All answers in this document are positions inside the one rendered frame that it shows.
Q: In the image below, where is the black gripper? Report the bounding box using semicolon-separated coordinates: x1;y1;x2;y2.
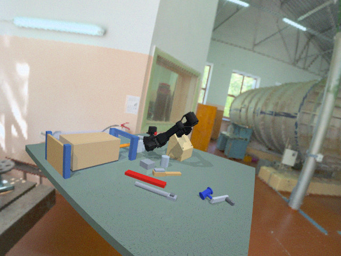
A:
147;126;157;138

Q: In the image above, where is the pale blue cylinder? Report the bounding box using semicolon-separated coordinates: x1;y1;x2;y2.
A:
160;155;169;167

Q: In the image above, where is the red flat bar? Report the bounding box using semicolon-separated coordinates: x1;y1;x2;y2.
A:
125;170;166;188

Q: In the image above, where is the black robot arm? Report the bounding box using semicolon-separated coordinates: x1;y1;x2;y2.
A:
143;112;199;152

